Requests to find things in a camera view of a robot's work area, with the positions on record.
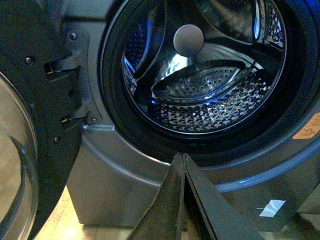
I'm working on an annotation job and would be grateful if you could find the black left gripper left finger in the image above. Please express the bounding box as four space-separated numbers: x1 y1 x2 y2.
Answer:
127 153 185 240

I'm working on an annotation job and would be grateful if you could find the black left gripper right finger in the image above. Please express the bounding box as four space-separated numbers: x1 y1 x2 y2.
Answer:
182 153 262 240

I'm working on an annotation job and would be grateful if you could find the grey front-load washing machine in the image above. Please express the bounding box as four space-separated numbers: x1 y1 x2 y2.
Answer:
34 0 320 233

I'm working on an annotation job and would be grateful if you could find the white tape label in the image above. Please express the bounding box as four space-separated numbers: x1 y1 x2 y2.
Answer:
259 199 286 218

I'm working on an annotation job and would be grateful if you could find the black rubber door gasket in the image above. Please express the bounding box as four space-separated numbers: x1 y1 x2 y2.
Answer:
100 0 320 166

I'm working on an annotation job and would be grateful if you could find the orange warning sticker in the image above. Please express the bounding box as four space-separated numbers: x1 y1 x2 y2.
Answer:
293 114 320 140

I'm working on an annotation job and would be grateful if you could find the steel perforated washer drum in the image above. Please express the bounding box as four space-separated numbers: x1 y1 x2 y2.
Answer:
122 0 287 135

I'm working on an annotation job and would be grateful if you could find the washer door with glass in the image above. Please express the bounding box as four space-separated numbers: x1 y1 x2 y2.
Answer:
0 0 82 240

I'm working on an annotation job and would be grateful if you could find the round grey drum hub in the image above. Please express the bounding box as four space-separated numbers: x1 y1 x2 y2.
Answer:
173 24 205 57

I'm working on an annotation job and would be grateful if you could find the grey door hinge bracket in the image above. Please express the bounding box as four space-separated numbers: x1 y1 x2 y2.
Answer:
62 28 115 132

